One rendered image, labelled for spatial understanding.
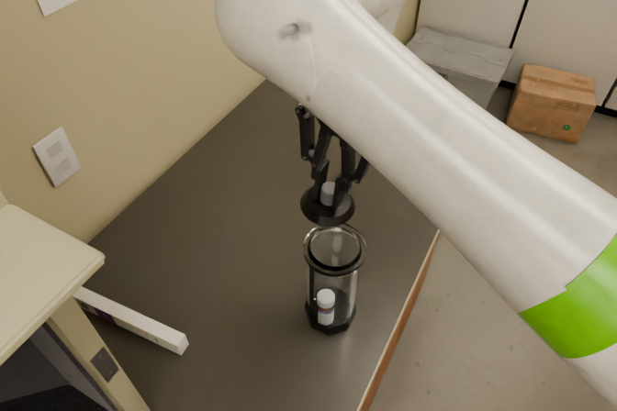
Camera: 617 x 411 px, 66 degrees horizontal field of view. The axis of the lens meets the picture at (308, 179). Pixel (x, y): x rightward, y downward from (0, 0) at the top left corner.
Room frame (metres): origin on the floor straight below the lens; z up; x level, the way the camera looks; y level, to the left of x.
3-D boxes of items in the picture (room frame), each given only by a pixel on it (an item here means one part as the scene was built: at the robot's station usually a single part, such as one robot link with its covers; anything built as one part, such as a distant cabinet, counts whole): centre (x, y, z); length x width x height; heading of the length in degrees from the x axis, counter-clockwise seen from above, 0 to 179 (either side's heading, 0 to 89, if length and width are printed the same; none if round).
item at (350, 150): (0.50, -0.06, 1.37); 0.04 x 0.01 x 0.11; 151
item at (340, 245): (0.48, -0.04, 1.06); 0.11 x 0.11 x 0.21
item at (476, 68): (2.55, -0.90, 0.17); 0.60 x 0.42 x 0.33; 59
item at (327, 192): (0.52, -0.03, 1.24); 0.09 x 0.09 x 0.07
